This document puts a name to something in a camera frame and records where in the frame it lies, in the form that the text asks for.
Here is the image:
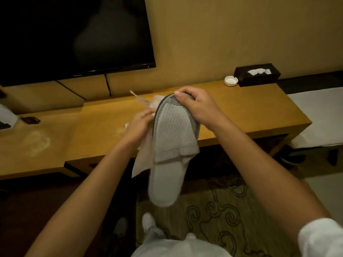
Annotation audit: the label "person's left hand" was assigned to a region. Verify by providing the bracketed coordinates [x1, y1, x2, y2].
[125, 108, 156, 149]

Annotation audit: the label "person's right hand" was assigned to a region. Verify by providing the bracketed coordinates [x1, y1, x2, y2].
[174, 86, 229, 131]

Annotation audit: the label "grey fabric slipper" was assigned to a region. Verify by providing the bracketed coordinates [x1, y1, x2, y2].
[148, 94, 200, 207]

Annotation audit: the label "clear plastic wrapper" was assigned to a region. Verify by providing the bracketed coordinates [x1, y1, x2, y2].
[125, 89, 162, 178]

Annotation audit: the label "person's left forearm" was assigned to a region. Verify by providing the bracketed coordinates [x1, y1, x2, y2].
[25, 136, 147, 257]

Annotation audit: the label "person's right forearm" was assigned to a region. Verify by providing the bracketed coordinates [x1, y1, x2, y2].
[206, 116, 331, 249]

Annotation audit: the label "long wooden desk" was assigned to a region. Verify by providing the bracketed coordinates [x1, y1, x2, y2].
[0, 80, 313, 181]

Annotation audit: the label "black tissue box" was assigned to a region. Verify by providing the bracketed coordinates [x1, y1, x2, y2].
[234, 63, 281, 87]

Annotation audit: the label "white tissue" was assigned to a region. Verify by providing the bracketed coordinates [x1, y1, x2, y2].
[247, 68, 272, 76]

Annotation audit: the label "white shoe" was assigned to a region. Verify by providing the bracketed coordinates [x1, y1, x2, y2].
[141, 213, 157, 234]

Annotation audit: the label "grey shoe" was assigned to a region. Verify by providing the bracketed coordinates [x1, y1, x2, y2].
[113, 217, 129, 239]

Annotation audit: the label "black flat screen television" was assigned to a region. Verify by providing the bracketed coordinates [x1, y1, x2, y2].
[0, 0, 156, 87]

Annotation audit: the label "person's white trousers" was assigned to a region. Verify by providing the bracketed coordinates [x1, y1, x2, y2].
[131, 226, 231, 257]

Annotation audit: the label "bed with white sheet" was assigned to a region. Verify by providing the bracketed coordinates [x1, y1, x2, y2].
[287, 87, 343, 149]

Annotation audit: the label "white object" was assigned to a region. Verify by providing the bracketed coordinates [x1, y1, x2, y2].
[0, 104, 19, 130]

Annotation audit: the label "black television cable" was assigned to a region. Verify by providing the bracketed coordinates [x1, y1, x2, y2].
[104, 73, 112, 97]

